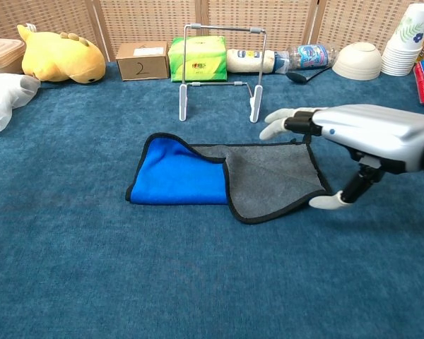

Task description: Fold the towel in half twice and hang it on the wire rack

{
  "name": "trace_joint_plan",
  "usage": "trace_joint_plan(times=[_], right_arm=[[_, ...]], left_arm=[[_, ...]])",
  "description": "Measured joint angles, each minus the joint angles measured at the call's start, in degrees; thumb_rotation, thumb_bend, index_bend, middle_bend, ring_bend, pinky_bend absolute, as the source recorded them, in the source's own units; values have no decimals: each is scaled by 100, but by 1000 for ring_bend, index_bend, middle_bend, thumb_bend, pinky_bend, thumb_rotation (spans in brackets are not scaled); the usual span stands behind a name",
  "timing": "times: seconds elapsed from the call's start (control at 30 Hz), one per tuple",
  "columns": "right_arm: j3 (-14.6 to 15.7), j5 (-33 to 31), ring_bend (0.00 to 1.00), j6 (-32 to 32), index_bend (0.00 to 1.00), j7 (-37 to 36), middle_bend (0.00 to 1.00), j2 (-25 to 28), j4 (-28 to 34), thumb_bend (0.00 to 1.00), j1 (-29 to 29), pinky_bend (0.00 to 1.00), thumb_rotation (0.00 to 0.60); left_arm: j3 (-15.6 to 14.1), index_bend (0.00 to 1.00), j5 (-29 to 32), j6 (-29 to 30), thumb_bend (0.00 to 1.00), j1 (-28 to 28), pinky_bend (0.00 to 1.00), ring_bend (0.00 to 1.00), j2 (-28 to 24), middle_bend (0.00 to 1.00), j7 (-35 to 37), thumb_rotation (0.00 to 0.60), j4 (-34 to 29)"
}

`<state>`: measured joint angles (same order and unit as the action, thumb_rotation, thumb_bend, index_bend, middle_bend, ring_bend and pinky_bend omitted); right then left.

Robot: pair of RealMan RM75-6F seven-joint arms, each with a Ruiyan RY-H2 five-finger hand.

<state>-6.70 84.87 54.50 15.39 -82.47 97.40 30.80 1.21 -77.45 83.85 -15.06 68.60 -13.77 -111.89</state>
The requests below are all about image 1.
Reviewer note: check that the blue and grey towel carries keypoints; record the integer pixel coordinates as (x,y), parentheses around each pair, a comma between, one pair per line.
(268,183)

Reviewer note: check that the beige upturned bowl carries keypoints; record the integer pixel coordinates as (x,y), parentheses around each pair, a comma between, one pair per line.
(357,61)

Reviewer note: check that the beige lidded food container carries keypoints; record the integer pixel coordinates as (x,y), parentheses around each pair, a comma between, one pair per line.
(3,53)

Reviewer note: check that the yellow plush dinosaur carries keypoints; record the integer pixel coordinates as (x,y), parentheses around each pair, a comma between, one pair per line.
(60,56)

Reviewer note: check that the stack of white paper cups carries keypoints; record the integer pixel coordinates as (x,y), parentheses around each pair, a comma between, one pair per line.
(403,53)

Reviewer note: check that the clear plastic water bottle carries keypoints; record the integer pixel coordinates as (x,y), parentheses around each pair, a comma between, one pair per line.
(311,56)

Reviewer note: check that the green tissue pack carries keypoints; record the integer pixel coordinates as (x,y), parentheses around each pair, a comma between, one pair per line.
(205,53)

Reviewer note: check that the blue carpet table cover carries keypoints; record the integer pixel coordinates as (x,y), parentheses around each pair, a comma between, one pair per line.
(56,212)

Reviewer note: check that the white plastic bag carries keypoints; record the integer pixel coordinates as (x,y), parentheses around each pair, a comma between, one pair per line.
(3,95)

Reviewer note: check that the cream mayonnaise bottle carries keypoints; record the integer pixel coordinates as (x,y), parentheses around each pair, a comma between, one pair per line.
(244,61)

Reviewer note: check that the woven folding screen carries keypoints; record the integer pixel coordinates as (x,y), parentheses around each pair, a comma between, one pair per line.
(145,21)

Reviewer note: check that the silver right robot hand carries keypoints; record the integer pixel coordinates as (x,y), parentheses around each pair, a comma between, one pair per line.
(374,130)

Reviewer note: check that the dark spoon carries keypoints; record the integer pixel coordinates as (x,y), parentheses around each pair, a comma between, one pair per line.
(297,77)

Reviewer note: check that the small cardboard box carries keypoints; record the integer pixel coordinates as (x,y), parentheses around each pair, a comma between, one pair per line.
(141,65)

